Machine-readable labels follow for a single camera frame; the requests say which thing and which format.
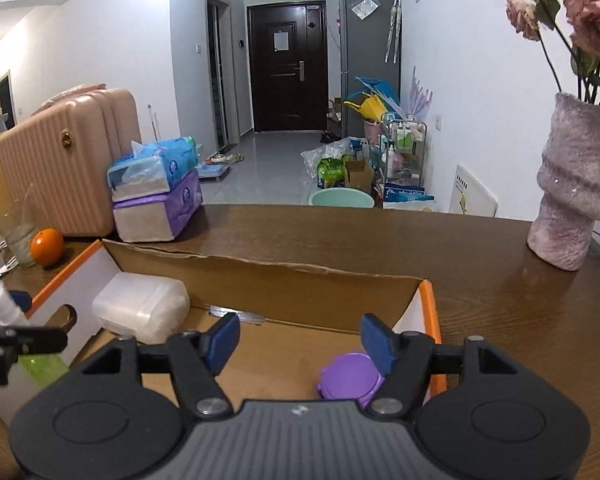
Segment purple tissue pack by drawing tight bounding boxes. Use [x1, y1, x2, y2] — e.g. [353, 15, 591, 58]
[112, 170, 204, 243]

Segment white board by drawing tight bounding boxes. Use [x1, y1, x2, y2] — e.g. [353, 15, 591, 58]
[450, 164, 498, 218]

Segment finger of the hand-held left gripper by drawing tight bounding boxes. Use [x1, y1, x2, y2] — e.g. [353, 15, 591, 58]
[0, 285, 33, 313]
[0, 326, 69, 386]

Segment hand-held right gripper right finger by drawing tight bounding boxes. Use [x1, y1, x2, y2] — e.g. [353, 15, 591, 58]
[360, 312, 518, 418]

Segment blue tissue pack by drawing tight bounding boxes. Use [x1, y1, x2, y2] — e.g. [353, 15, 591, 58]
[106, 136, 199, 203]

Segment green bag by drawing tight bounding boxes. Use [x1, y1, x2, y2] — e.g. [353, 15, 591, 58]
[317, 156, 349, 190]

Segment clear plastic bag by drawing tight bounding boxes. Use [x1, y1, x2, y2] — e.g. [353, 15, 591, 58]
[350, 0, 381, 21]

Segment yellow watering can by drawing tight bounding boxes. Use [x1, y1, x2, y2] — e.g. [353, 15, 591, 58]
[343, 94, 384, 121]

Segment blue folding rack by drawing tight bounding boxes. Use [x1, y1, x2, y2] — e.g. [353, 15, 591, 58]
[355, 76, 401, 111]

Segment purple feather decoration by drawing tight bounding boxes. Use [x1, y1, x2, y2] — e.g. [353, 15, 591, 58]
[410, 66, 434, 121]

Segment translucent plastic container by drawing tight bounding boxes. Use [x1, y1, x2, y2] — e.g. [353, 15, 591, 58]
[91, 272, 191, 343]

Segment pink ribbed suitcase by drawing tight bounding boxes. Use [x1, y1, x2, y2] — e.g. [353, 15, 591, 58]
[0, 82, 142, 238]

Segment floor scale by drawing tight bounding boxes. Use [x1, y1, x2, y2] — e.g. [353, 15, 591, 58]
[196, 161, 231, 181]

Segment white folded umbrella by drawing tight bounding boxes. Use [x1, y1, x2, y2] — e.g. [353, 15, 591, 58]
[384, 0, 404, 64]

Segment grey refrigerator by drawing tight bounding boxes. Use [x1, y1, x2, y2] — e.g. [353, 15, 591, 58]
[339, 0, 402, 138]

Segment green plastic basin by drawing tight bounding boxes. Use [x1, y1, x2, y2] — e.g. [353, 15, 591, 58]
[308, 188, 376, 208]

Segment orange fruit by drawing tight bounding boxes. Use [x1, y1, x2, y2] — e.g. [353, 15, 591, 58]
[30, 228, 65, 267]

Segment clear drinking glass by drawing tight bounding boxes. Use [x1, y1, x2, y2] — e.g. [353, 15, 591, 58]
[0, 185, 38, 268]

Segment metal rack of bottles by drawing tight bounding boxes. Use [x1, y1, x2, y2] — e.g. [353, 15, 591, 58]
[380, 115, 428, 196]

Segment purple scalloped lid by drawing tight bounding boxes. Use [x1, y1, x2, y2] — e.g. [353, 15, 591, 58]
[316, 352, 386, 408]

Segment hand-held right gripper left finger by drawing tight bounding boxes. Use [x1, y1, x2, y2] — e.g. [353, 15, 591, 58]
[80, 312, 242, 418]

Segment dried pink flowers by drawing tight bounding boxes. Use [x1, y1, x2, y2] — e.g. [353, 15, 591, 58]
[505, 0, 600, 111]

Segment red and orange cardboard box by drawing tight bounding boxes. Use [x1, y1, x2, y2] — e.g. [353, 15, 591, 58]
[0, 239, 448, 426]

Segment small brown cardboard box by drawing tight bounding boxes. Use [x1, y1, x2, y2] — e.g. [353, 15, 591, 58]
[344, 160, 376, 195]

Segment pink textured vase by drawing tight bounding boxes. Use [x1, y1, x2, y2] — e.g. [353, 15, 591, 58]
[526, 92, 600, 272]

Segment dark brown entrance door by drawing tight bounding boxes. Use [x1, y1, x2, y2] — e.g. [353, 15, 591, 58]
[246, 1, 328, 133]

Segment green spray bottle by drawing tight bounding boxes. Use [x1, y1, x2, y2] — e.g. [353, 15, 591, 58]
[0, 281, 70, 390]

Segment blue packet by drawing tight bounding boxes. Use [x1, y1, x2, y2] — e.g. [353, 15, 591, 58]
[382, 184, 436, 209]

